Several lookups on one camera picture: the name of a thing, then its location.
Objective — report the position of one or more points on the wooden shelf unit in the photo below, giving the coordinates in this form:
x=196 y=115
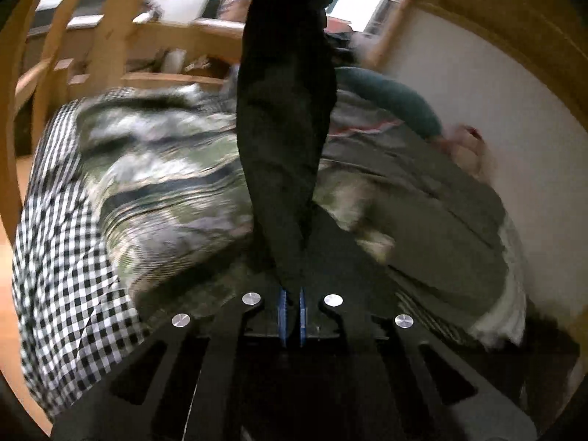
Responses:
x=183 y=76

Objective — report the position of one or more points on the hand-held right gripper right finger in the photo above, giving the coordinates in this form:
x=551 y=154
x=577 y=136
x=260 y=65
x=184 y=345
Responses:
x=302 y=319

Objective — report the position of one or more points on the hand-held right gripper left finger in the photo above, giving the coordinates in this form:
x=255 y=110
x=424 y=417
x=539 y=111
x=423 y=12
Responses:
x=283 y=319

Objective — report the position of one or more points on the black white checkered bed sheet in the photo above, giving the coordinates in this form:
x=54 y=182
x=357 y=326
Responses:
x=59 y=262

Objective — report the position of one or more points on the black garment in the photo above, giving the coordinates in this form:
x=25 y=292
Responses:
x=285 y=124

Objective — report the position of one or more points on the green patterned quilt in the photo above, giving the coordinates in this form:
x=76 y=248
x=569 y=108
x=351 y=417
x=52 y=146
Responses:
x=161 y=183

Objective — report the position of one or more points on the pink plush toy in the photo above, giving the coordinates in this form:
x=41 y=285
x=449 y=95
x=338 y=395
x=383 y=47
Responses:
x=471 y=147

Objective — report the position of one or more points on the person in teal sleeve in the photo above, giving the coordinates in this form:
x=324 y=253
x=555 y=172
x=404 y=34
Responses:
x=395 y=96

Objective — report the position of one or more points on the wooden bed frame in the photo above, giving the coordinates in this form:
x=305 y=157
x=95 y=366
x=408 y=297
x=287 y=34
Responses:
x=110 y=18

